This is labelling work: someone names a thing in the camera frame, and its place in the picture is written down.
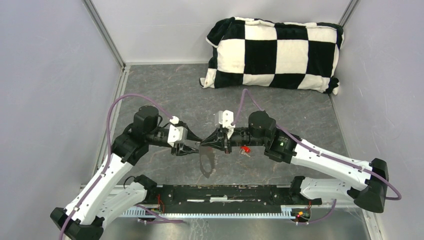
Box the black white checkered pillow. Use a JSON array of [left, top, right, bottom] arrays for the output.
[[199, 17, 344, 95]]

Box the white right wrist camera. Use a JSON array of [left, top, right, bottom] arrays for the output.
[[214, 110, 235, 139]]

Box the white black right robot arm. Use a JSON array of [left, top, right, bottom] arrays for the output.
[[200, 110, 389, 213]]

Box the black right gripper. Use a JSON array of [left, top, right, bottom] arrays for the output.
[[200, 126, 267, 155]]

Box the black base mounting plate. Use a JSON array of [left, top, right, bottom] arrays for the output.
[[142, 185, 323, 214]]

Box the silver metal key holder plate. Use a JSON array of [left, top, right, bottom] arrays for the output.
[[199, 146, 215, 179]]

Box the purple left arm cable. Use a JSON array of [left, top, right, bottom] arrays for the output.
[[57, 93, 185, 240]]

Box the red tag key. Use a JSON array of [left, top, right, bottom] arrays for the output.
[[239, 146, 251, 158]]

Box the white toothed cable duct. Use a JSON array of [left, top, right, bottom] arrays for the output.
[[120, 206, 295, 220]]

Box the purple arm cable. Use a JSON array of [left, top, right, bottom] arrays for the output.
[[57, 93, 185, 240], [231, 88, 403, 225]]

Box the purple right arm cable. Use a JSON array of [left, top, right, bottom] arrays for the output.
[[231, 88, 403, 225]]

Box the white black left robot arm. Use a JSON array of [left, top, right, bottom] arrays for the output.
[[50, 105, 201, 240]]

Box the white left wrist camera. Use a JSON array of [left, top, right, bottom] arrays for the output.
[[167, 116, 187, 148]]

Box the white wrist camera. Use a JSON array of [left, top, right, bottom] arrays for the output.
[[214, 110, 235, 139], [167, 116, 187, 148]]

